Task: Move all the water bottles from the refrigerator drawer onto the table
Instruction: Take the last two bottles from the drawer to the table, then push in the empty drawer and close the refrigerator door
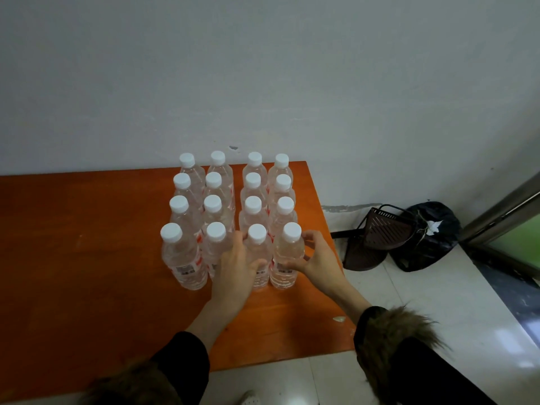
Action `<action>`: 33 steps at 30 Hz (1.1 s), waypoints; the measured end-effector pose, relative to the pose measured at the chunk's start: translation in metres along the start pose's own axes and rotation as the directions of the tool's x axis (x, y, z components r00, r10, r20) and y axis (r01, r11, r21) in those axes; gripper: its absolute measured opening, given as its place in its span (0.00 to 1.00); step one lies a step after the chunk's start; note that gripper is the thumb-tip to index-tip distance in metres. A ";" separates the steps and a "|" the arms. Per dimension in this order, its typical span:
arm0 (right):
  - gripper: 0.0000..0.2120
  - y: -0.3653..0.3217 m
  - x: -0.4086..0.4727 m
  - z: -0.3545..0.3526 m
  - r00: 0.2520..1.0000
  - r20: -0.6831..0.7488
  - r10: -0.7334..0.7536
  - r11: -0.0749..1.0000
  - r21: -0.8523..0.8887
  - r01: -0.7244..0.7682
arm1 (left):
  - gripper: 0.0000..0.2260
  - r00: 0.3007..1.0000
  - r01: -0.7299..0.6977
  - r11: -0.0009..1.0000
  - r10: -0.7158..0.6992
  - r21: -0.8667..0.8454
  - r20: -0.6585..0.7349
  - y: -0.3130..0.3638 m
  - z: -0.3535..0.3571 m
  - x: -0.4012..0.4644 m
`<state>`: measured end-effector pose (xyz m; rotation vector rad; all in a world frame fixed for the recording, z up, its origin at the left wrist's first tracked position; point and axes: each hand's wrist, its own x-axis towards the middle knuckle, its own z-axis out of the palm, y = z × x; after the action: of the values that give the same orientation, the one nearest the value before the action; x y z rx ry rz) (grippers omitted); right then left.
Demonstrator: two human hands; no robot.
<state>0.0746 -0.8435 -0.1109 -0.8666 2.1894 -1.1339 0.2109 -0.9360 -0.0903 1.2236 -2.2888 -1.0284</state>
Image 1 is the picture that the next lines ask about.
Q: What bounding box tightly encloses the person's right hand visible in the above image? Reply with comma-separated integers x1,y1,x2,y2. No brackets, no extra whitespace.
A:
276,229,351,300

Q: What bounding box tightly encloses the person's left hand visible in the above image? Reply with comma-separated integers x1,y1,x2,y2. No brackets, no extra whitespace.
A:
209,231,269,319

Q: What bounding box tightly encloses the clear water bottle red label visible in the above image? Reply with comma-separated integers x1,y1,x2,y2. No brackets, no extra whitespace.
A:
269,222,306,290
244,223,275,290

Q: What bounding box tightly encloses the cluster of water bottles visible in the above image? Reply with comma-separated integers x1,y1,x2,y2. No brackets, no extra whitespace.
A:
160,150,299,291

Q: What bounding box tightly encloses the person's left forearm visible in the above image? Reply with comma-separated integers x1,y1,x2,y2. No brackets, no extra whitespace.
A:
80,299,241,405

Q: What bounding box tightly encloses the person's right forearm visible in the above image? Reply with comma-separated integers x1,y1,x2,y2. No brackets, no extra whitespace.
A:
331,284,498,405

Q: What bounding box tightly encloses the black round container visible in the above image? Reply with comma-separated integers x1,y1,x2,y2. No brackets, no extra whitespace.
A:
331,229,388,273

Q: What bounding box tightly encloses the black trash bin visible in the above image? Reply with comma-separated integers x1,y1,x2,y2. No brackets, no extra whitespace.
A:
390,201,462,273

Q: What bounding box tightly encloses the orange wooden table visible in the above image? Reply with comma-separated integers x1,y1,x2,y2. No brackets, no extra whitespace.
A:
0,160,357,403

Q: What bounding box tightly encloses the frosted glass door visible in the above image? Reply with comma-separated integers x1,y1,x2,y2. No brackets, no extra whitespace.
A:
460,170,540,280

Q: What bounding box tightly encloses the green object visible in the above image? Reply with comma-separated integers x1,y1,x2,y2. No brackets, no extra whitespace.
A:
489,214,540,268

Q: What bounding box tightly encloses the black wire basket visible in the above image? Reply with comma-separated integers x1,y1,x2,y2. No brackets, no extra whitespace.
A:
362,204,419,252

